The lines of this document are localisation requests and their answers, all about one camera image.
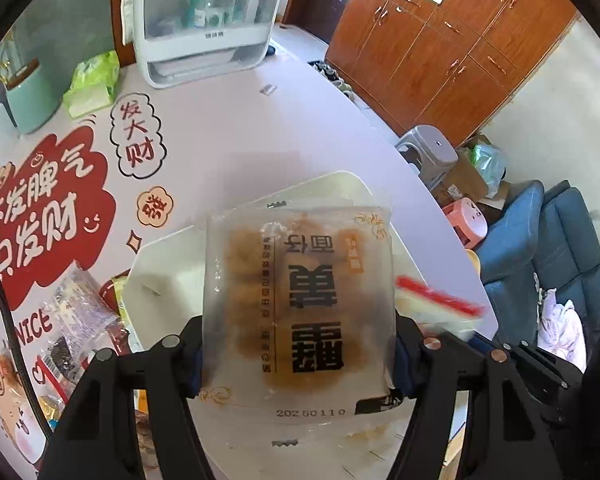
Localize green plastic bag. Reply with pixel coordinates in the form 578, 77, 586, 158
467, 142, 508, 186

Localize clear packet of brown pastries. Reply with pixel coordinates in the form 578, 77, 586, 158
200, 200, 416, 453

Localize red and white snack packet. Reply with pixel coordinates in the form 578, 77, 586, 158
395, 275, 486, 332

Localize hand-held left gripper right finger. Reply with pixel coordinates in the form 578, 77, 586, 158
387, 315, 566, 480

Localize row of shoes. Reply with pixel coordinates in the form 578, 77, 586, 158
307, 60, 366, 108

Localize green tissue pack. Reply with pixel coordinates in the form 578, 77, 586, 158
62, 50, 122, 118

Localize black cable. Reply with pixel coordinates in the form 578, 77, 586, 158
0, 250, 56, 436

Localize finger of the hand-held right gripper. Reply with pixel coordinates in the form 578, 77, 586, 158
472, 334, 588, 398

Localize white plastic bin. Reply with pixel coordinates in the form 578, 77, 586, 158
125, 170, 501, 480

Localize green yellow snack packet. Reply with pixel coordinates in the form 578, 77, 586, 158
100, 274, 131, 321

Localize pink white cloth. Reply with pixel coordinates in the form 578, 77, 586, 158
537, 290, 588, 356

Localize cardboard box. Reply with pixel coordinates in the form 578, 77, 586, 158
430, 132, 512, 211

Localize brown wooden cabinet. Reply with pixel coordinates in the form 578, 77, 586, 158
325, 0, 581, 148

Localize grey plastic stool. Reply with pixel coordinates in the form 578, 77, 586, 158
395, 125, 461, 191

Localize blue sofa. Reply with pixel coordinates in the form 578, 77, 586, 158
480, 180, 600, 351

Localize white countertop dish cabinet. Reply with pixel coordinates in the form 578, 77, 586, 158
130, 0, 291, 90

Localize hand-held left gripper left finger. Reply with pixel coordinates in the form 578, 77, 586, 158
37, 316, 216, 480

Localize pink plastic stool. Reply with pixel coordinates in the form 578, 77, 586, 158
442, 197, 488, 251

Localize pile of snack packets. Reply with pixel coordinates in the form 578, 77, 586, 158
35, 267, 133, 441

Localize mint green canister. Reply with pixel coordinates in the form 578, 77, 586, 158
2, 57, 61, 135

